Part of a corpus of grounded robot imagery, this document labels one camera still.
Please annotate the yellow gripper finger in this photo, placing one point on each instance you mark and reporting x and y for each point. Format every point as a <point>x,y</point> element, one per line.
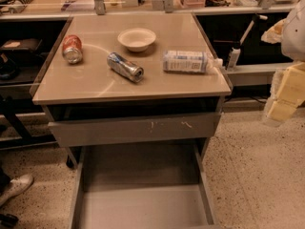
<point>287,94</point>

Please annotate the silver blue redbull can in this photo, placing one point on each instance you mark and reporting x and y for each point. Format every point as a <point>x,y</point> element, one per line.
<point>125,68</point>

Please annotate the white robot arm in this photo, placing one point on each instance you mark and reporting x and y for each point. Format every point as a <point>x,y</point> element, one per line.
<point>290,32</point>

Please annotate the grey top drawer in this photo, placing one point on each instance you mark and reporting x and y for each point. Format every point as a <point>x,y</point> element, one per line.
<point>134,129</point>

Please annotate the grey drawer cabinet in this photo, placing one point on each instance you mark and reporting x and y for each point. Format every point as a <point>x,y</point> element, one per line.
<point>143,78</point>

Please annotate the grey open middle drawer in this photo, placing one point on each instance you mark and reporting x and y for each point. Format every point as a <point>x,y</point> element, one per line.
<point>150,186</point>

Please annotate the red soda can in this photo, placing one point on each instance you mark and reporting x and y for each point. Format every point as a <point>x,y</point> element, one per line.
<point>72,49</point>

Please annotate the white tube with black cap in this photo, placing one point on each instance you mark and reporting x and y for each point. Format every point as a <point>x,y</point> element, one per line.
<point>236,49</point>

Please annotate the clear plastic water bottle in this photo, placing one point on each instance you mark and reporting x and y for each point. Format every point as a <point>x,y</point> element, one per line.
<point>189,62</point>

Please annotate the white paper bowl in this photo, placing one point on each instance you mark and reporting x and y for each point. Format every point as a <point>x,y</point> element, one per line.
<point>136,39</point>

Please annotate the white sneaker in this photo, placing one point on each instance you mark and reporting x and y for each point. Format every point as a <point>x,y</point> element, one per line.
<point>10,188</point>

